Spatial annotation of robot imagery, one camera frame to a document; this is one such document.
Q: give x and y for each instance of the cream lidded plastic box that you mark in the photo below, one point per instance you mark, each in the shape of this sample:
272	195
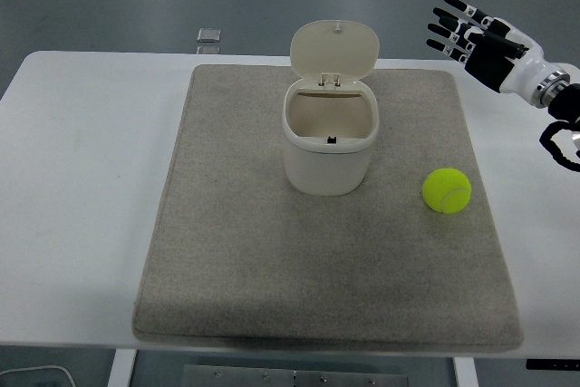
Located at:
324	167

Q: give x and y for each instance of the grey metal plate with screws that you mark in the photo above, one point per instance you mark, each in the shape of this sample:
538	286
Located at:
349	380
235	378

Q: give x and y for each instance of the large square metal floor plate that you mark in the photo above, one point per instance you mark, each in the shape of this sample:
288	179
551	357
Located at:
209	34

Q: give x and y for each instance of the grey felt table mat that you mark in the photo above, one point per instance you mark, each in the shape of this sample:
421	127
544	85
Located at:
281	260

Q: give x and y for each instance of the yellow-green tennis ball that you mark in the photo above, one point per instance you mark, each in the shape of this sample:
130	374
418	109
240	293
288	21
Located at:
444	187

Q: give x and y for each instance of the white table leg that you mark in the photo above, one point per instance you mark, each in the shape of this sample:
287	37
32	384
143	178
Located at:
121	369
464	373

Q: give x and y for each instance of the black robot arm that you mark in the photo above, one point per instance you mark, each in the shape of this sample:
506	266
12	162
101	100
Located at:
566	103

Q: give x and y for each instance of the small metal floor plate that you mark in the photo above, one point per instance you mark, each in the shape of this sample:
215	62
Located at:
208	49

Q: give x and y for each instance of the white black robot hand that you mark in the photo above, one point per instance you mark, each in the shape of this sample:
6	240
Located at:
491	65

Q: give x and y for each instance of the black table control panel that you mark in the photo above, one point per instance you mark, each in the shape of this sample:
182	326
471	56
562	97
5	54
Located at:
553	364

